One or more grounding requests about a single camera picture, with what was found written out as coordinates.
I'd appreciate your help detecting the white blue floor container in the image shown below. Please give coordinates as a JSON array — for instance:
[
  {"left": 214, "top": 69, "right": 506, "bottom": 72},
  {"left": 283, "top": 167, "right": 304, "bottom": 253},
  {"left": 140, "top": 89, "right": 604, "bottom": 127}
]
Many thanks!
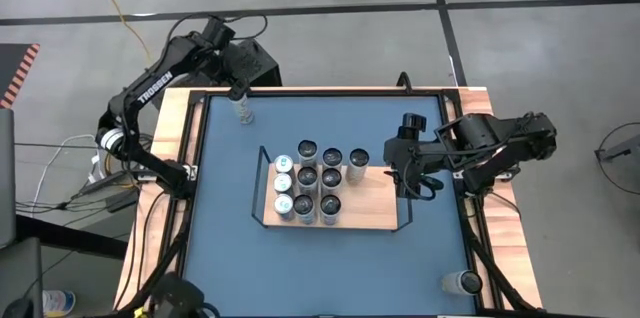
[{"left": 42, "top": 289, "right": 77, "bottom": 317}]

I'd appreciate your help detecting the grey stand base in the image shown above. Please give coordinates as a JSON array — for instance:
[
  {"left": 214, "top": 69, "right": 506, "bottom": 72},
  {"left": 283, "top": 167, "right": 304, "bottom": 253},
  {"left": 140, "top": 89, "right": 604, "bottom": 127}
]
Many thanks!
[{"left": 595, "top": 133, "right": 640, "bottom": 163}]

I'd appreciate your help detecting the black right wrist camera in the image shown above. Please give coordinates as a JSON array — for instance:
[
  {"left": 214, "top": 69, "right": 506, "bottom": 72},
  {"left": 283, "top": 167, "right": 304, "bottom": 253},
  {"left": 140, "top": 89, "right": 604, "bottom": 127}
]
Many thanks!
[{"left": 397, "top": 112, "right": 428, "bottom": 142}]

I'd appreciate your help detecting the black table edge clamp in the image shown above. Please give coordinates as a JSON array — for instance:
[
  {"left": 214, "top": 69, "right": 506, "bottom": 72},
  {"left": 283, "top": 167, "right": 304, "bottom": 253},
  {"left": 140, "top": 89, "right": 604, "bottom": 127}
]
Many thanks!
[{"left": 394, "top": 71, "right": 413, "bottom": 94}]

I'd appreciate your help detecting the black looped cable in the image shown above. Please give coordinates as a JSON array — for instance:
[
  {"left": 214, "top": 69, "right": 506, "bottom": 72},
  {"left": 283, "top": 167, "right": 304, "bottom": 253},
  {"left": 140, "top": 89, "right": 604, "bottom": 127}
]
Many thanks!
[{"left": 593, "top": 121, "right": 640, "bottom": 209}]

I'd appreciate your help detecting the Red Bull can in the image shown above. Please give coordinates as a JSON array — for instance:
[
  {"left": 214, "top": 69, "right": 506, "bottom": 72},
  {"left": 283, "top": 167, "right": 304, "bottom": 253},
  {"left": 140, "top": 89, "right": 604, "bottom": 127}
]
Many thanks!
[
  {"left": 273, "top": 152, "right": 295, "bottom": 174},
  {"left": 272, "top": 172, "right": 294, "bottom": 194},
  {"left": 272, "top": 193, "right": 296, "bottom": 221}
]

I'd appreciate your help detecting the Celsius can green palm print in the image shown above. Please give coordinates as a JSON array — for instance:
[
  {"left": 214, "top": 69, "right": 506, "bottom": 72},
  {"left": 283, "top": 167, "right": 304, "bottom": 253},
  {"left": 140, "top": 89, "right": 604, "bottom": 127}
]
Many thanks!
[{"left": 319, "top": 167, "right": 343, "bottom": 197}]

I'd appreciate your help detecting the Celsius Arctic Vibe can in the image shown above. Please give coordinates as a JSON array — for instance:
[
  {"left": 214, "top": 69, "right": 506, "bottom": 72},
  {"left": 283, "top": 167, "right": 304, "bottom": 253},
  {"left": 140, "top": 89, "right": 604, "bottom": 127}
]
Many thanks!
[
  {"left": 296, "top": 166, "right": 320, "bottom": 195},
  {"left": 292, "top": 194, "right": 317, "bottom": 226},
  {"left": 297, "top": 139, "right": 320, "bottom": 168}
]

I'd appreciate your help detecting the grey cabinet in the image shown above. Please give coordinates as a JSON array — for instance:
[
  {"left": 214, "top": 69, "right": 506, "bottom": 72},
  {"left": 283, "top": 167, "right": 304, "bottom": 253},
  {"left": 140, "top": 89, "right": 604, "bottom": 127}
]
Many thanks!
[{"left": 0, "top": 107, "right": 45, "bottom": 318}]

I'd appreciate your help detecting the wooden shelf with black frame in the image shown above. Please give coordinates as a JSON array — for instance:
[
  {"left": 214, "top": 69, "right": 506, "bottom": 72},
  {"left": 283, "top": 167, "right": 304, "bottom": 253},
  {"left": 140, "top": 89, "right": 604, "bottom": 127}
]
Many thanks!
[{"left": 249, "top": 145, "right": 414, "bottom": 233}]

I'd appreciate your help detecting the Celsius Peach Vibe can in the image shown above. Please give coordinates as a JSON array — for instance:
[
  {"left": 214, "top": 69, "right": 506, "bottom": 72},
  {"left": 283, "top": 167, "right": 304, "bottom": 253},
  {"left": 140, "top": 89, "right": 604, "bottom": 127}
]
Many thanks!
[{"left": 321, "top": 147, "right": 344, "bottom": 172}]

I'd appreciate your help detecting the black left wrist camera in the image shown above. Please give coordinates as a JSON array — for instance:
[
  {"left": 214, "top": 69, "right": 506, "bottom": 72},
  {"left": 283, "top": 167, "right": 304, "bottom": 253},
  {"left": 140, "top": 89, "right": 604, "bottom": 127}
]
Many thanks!
[{"left": 202, "top": 15, "right": 237, "bottom": 48}]

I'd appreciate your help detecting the yellow cable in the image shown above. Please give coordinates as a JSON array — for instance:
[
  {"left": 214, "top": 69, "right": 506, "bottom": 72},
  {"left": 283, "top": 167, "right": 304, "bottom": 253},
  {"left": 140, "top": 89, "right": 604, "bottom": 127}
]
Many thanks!
[{"left": 78, "top": 0, "right": 153, "bottom": 64}]

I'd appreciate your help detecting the white cable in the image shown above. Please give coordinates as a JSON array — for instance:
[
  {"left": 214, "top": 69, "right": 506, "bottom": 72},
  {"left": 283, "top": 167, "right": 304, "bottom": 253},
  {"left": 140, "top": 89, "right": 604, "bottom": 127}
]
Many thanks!
[{"left": 29, "top": 132, "right": 101, "bottom": 204}]

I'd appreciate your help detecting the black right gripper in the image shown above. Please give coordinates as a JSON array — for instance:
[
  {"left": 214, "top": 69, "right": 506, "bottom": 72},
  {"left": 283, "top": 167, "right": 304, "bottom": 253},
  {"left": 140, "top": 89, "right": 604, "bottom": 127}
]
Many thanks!
[{"left": 383, "top": 135, "right": 444, "bottom": 202}]

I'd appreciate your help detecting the hazard striped floor mat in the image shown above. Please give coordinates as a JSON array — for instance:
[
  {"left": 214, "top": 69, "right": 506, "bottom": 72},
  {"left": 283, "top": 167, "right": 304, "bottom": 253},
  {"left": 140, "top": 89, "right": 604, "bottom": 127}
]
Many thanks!
[{"left": 0, "top": 41, "right": 42, "bottom": 110}]

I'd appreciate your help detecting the white Celsius can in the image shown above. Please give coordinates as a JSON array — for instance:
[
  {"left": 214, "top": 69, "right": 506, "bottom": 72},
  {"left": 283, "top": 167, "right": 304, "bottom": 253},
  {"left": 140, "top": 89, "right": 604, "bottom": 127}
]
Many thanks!
[{"left": 318, "top": 194, "right": 343, "bottom": 227}]

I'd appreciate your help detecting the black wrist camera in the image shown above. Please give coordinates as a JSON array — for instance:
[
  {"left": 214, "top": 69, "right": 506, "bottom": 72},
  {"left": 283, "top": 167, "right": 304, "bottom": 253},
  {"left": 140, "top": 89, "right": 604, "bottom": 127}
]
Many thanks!
[
  {"left": 397, "top": 112, "right": 428, "bottom": 142},
  {"left": 202, "top": 15, "right": 237, "bottom": 48}
]

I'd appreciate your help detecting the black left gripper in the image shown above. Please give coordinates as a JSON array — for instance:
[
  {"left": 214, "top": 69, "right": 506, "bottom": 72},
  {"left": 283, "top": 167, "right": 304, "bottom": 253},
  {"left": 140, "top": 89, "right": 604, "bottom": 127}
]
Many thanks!
[{"left": 219, "top": 40, "right": 264, "bottom": 102}]

